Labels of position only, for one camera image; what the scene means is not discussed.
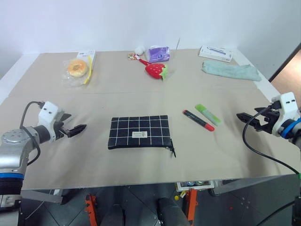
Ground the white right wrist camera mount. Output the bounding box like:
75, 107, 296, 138
271, 92, 301, 137

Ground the dark rounded shape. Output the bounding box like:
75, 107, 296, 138
157, 197, 190, 226

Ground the red strawberry plush toy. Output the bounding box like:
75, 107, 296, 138
138, 57, 169, 82

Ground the round bread in plastic bag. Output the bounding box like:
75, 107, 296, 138
61, 55, 93, 88

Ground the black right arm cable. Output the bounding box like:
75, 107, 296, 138
242, 108, 301, 226

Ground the purple tissue pack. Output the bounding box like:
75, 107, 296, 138
144, 45, 171, 64

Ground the brown wooden door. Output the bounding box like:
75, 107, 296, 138
268, 41, 301, 95

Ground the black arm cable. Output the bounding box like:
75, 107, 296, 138
242, 108, 301, 226
19, 101, 46, 166

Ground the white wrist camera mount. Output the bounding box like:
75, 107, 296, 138
38, 101, 65, 129
271, 92, 301, 137

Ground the white tray with cans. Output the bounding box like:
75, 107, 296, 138
176, 180, 215, 192

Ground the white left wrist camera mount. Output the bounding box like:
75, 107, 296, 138
38, 101, 65, 129

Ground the flat white box pen print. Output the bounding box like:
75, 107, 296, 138
198, 45, 235, 64

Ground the small white cardboard box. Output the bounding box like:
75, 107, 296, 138
77, 49, 97, 71

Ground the light green towel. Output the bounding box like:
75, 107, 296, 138
201, 59, 262, 82

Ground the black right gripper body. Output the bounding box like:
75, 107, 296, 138
253, 107, 281, 135

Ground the black grid pencil pouch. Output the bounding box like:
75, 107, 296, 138
107, 114, 177, 159

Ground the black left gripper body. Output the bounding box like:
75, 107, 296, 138
54, 120, 69, 141

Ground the grey metal table bracket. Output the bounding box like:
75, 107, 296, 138
20, 189, 63, 205

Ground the green highlighter pen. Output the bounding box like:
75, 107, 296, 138
194, 103, 222, 127

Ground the red and black marker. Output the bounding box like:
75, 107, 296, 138
182, 109, 215, 132

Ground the orange metal clamp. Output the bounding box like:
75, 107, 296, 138
185, 188, 198, 222
84, 193, 98, 226

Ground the beige paper table cover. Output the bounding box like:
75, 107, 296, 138
0, 48, 298, 190

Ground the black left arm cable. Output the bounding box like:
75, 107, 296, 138
19, 101, 46, 166

